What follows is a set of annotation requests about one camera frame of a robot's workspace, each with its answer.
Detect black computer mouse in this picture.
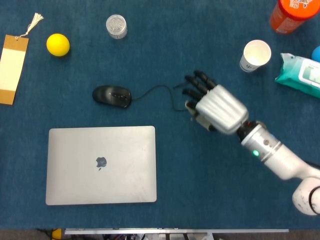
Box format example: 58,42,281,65
91,85,133,109

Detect black mouse cable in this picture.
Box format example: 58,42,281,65
131,83,195,113

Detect blue ball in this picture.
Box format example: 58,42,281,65
311,45,320,63

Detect silver closed laptop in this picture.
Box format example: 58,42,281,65
45,125,158,206

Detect white paper cup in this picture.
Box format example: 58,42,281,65
239,39,272,73

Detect clear plastic jar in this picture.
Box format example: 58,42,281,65
105,14,128,40

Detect red cylindrical canister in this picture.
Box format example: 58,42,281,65
269,0,320,35

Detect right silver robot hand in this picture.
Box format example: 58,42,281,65
182,70,250,136

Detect yellow foam ball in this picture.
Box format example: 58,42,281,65
46,33,71,57

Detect blue table cloth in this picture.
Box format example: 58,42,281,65
0,0,320,230

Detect green wet wipes pack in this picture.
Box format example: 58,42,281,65
274,52,320,93

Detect metal table frame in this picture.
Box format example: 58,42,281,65
64,227,290,240

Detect brown bookmark with tassel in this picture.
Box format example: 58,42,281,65
0,12,45,106

